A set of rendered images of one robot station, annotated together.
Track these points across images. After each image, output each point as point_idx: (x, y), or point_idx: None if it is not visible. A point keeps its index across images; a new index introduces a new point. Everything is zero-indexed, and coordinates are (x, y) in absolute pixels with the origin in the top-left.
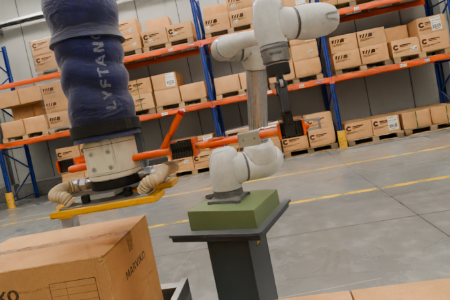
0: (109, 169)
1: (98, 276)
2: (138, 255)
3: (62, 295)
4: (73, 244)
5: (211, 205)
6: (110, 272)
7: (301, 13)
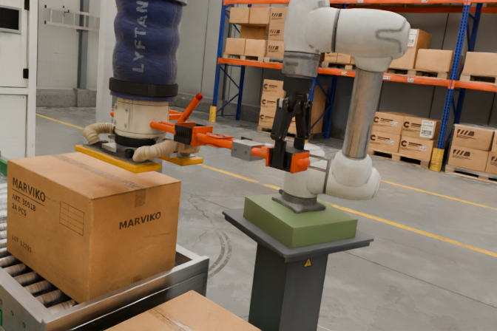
0: (124, 126)
1: (86, 213)
2: (149, 213)
3: (65, 214)
4: (100, 179)
5: (273, 202)
6: (95, 215)
7: (340, 21)
